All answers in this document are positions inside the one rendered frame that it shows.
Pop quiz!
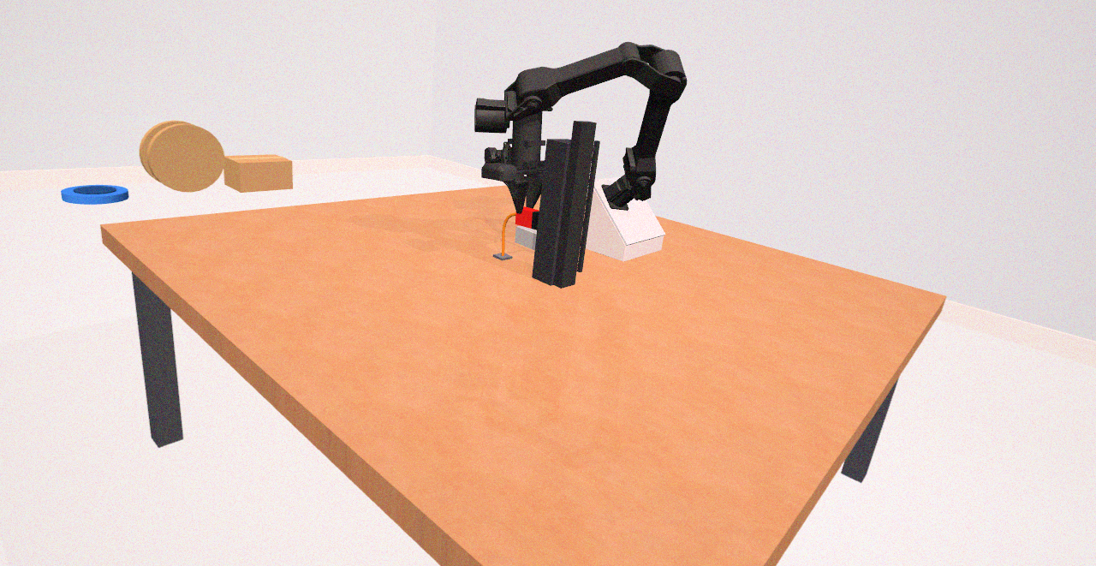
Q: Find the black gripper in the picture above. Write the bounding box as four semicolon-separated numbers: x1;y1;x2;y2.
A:
481;134;545;214

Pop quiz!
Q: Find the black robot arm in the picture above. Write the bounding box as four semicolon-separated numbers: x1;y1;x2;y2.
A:
473;42;687;211

